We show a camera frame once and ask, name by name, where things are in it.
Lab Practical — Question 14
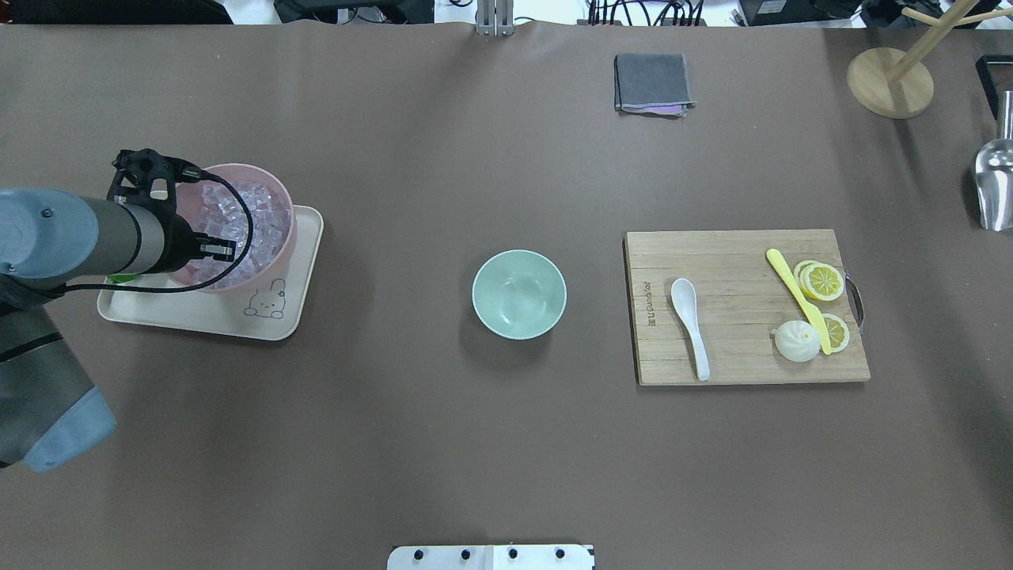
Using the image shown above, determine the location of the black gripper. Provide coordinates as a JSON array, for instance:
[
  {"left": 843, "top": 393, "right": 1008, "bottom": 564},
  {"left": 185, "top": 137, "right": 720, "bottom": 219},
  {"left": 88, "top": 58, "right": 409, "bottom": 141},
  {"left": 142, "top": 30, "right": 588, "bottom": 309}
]
[{"left": 106, "top": 149, "right": 237, "bottom": 274}]

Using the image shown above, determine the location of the grey folded cloth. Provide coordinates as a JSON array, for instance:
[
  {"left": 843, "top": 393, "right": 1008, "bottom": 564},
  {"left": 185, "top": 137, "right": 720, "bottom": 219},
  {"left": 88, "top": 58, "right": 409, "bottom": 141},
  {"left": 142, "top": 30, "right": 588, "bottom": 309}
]
[{"left": 613, "top": 53, "right": 697, "bottom": 118}]

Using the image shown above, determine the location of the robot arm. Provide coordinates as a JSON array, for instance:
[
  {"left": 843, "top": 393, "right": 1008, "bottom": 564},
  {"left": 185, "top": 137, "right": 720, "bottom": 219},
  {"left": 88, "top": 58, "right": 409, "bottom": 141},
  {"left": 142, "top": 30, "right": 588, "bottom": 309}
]
[{"left": 1, "top": 149, "right": 251, "bottom": 473}]

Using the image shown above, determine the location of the yellow plastic knife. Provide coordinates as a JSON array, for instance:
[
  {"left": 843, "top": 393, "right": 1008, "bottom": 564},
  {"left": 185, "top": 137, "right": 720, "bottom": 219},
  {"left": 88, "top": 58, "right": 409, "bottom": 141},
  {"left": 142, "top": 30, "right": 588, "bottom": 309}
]
[{"left": 764, "top": 248, "right": 832, "bottom": 355}]

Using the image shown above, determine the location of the wooden mug tree stand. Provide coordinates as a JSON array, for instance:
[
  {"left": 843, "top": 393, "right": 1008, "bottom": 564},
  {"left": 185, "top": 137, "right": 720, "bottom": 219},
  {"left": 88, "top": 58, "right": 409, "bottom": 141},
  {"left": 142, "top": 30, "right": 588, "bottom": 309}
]
[{"left": 846, "top": 1, "right": 1012, "bottom": 120}]

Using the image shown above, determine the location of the bamboo cutting board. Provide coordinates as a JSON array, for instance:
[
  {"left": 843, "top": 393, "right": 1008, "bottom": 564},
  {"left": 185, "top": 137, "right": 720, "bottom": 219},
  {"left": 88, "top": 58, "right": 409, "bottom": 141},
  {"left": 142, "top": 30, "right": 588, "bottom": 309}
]
[{"left": 624, "top": 230, "right": 871, "bottom": 386}]

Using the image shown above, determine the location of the lemon slice stack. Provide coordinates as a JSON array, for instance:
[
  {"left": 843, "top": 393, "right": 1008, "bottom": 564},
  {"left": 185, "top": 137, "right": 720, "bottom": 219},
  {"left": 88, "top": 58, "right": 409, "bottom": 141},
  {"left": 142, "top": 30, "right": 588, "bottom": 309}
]
[{"left": 793, "top": 260, "right": 845, "bottom": 302}]

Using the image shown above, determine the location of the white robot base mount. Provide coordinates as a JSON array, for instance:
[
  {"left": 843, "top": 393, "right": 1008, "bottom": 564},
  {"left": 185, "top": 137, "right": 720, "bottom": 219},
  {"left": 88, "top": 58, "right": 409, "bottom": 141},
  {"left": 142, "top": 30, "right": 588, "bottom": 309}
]
[{"left": 386, "top": 544, "right": 597, "bottom": 569}]

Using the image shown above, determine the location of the beige rabbit tray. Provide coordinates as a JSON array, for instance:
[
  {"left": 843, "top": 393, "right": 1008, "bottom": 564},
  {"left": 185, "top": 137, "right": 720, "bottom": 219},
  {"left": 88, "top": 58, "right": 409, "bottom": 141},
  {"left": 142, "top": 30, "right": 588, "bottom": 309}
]
[{"left": 97, "top": 206, "right": 324, "bottom": 340}]

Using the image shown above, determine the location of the mint green bowl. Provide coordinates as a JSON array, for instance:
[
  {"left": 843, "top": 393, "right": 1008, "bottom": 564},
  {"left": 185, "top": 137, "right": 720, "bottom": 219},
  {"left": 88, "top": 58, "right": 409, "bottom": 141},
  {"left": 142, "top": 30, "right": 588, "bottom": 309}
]
[{"left": 471, "top": 249, "right": 568, "bottom": 340}]

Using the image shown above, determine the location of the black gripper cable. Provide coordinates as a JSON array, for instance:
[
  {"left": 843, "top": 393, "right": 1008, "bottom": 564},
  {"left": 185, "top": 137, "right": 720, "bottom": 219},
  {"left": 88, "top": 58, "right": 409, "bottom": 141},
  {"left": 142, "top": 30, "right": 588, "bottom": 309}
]
[{"left": 59, "top": 162, "right": 255, "bottom": 295}]

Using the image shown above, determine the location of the single lemon slice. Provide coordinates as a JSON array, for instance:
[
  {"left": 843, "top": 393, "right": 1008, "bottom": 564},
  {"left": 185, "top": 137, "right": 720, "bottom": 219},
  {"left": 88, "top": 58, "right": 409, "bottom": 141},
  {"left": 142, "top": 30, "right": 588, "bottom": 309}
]
[{"left": 822, "top": 313, "right": 851, "bottom": 354}]

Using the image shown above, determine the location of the aluminium frame post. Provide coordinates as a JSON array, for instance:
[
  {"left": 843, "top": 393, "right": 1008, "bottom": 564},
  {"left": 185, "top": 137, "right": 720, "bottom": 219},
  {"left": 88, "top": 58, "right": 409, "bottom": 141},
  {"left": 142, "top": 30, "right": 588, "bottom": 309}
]
[{"left": 474, "top": 0, "right": 516, "bottom": 37}]

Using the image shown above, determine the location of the white ceramic spoon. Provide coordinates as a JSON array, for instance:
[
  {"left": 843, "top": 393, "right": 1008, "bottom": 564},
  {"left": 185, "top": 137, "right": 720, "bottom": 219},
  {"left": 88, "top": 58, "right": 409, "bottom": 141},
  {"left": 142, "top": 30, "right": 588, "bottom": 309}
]
[{"left": 670, "top": 278, "right": 711, "bottom": 382}]

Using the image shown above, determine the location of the metal ice scoop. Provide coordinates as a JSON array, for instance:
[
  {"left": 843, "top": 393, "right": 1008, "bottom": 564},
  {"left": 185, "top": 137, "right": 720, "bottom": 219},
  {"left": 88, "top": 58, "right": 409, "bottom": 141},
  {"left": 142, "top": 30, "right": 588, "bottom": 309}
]
[{"left": 973, "top": 90, "right": 1012, "bottom": 232}]

